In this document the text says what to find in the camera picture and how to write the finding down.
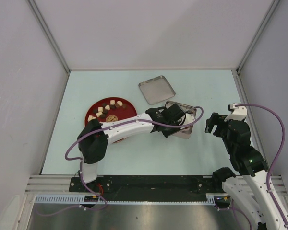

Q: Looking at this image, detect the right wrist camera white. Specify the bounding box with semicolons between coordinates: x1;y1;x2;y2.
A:
224;103;247;121

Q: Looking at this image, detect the silver tin lid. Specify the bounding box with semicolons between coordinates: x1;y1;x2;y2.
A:
138;75;176;105

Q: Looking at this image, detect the pink square tin box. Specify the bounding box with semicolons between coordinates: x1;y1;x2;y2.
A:
165;101;197;139

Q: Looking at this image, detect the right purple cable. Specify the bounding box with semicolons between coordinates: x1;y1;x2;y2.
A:
235;103;286;230

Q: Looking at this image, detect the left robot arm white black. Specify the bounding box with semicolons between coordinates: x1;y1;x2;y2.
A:
77;103;194;192

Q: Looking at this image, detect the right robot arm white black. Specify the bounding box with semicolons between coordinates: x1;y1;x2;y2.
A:
205;113;288;230

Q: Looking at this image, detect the red round plate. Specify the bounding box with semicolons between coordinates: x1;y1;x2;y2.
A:
83;96;138;144

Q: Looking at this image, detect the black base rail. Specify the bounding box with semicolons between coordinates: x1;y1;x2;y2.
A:
69;174;231;202

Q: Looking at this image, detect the white slotted cable duct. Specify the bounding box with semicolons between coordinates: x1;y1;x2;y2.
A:
35;194;230;206

